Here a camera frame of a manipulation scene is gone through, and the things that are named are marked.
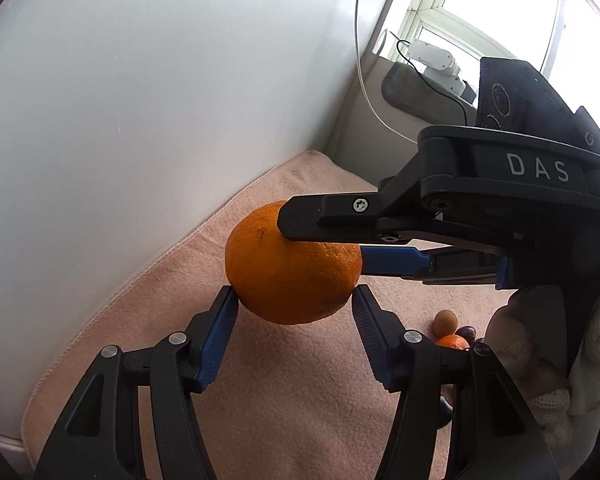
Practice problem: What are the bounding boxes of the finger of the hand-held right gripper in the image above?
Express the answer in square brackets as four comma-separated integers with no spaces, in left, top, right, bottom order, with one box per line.
[277,191,431,243]
[357,245,511,288]

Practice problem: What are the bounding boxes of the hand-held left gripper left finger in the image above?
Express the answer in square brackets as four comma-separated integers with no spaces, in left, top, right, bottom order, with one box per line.
[32,285,241,480]

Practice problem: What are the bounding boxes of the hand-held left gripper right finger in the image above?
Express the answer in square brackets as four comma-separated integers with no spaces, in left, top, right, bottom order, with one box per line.
[351,284,563,480]

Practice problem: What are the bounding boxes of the brown kiwi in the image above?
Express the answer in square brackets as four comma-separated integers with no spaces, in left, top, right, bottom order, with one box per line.
[433,310,458,336]

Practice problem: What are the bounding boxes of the small orange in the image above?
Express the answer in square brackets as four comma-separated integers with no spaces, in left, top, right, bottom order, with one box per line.
[436,334,471,351]

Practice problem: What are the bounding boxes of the large orange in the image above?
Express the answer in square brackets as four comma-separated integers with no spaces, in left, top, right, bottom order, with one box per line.
[225,200,363,325]

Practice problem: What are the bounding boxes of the pink blanket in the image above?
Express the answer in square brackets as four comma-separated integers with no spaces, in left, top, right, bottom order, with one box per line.
[20,149,531,480]

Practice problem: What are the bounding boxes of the cream knit cloth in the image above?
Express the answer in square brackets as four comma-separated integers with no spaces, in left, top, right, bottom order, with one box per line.
[482,280,600,456]

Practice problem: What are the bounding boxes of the grey windowsill cloth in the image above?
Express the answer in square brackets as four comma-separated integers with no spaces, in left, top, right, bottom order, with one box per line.
[381,62,478,126]

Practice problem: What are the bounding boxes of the white device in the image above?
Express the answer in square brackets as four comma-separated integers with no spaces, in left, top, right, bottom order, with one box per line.
[409,39,476,96]

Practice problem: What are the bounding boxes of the black cable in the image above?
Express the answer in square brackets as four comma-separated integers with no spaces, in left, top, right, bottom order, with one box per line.
[390,31,470,125]

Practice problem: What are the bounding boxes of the white cable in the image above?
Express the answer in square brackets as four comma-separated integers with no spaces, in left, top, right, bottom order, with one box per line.
[352,0,421,142]

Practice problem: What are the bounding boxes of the white window frame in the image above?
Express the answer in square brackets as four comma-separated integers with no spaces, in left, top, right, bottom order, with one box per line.
[372,0,600,126]

